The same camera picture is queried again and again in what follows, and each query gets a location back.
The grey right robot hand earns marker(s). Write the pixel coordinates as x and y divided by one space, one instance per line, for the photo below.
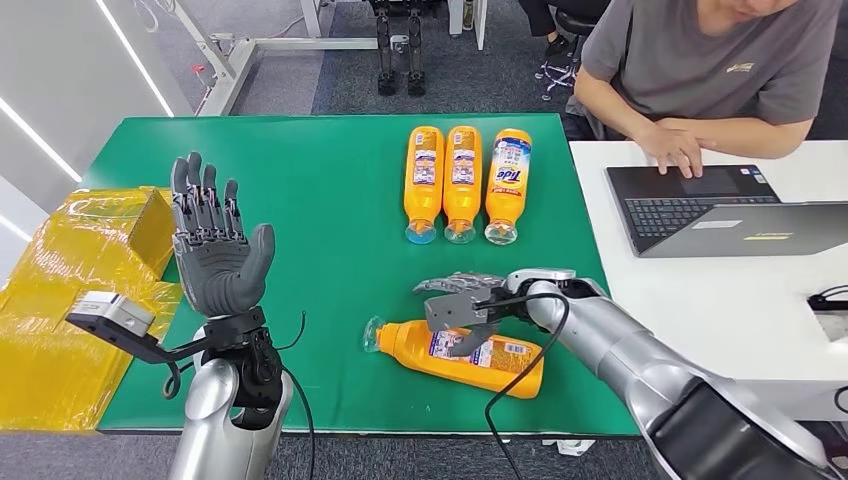
457 311

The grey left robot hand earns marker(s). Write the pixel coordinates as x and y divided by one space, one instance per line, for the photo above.
222 278

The orange Tide detergent bottle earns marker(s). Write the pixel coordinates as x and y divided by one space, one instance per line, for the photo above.
490 371

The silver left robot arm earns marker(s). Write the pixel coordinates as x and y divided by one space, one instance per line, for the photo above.
208 424

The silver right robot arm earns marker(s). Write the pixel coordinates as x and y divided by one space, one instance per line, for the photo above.
636 364

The orange detergent bottle clear cap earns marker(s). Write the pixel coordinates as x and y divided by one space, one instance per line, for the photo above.
462 195

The orange Tide bottle label up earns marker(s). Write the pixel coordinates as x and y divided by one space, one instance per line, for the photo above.
507 199

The orange detergent bottle blue cap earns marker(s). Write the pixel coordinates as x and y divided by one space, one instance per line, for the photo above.
422 192

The yellow taped cardboard box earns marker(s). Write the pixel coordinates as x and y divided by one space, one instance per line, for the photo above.
60 298

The black robot legs stand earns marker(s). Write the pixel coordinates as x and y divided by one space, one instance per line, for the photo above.
387 53

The person's hand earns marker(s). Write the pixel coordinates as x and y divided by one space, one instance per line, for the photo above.
672 149

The white desk leg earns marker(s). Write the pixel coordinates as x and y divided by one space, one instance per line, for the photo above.
480 23

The dark grey laptop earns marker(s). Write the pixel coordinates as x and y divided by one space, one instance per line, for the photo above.
748 232

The black office chair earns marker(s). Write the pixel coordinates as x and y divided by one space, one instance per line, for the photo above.
570 26

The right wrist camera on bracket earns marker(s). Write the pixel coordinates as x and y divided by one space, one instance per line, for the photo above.
540 274

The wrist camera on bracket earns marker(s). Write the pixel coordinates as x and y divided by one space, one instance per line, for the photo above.
109 310
540 274

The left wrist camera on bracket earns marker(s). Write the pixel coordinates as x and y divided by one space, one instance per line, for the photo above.
109 310

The white metal frame stand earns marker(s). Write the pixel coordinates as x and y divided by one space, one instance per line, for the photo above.
228 66

